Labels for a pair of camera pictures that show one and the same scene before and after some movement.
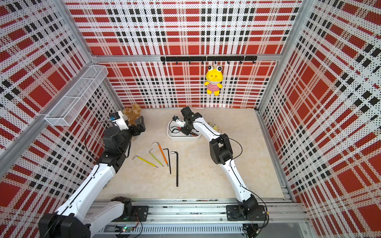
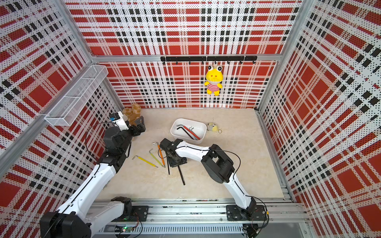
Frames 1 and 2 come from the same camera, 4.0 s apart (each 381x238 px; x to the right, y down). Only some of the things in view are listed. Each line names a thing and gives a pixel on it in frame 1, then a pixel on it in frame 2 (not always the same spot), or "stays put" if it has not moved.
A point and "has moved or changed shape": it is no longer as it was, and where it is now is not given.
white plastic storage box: x=174 y=133 has moved or changed shape
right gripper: x=185 y=131 to x=183 y=160
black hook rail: x=208 y=58 stays put
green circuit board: x=126 y=229 stays put
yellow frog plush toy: x=214 y=76 stays put
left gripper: x=141 y=127 stays put
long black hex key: x=177 y=166 to x=183 y=181
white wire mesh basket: x=64 y=112 stays put
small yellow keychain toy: x=215 y=127 stays put
